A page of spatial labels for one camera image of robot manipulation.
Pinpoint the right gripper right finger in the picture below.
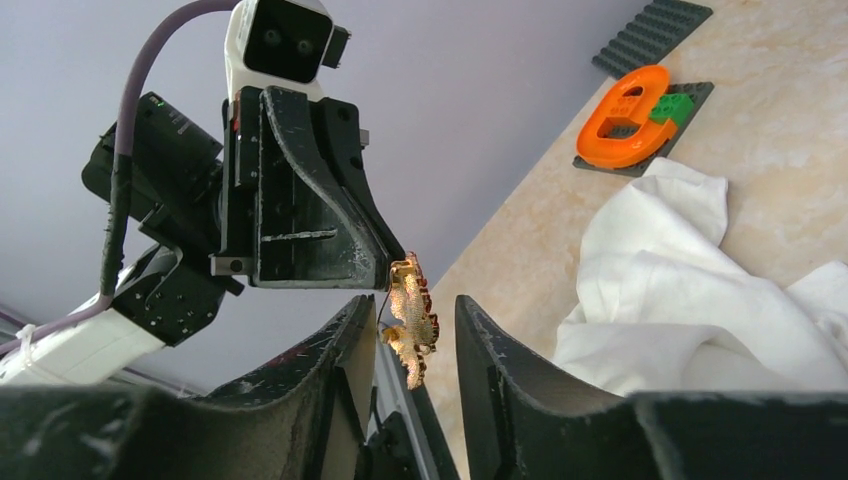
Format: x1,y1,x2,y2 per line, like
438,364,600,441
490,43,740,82
455,295,847,479

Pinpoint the white t-shirt garment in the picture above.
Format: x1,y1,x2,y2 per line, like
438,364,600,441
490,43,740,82
552,158,847,395

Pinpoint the small dark mat under dispenser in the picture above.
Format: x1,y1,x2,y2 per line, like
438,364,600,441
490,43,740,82
573,82,714,177

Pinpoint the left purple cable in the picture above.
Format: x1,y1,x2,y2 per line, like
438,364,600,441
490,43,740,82
0,0,243,359

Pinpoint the green lego brick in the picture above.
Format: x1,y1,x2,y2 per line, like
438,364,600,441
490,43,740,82
649,93,694,128

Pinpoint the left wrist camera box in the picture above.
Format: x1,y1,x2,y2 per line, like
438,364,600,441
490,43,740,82
224,0,351,103

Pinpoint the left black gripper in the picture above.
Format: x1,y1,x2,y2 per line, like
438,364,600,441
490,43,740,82
82,87,405,291

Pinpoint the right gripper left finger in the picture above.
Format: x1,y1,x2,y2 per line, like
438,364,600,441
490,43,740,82
1,295,376,479

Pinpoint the dark grey lego baseplate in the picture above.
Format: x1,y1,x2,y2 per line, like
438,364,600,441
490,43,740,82
591,0,713,79

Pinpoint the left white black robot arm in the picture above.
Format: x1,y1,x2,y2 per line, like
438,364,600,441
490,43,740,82
1,87,404,386

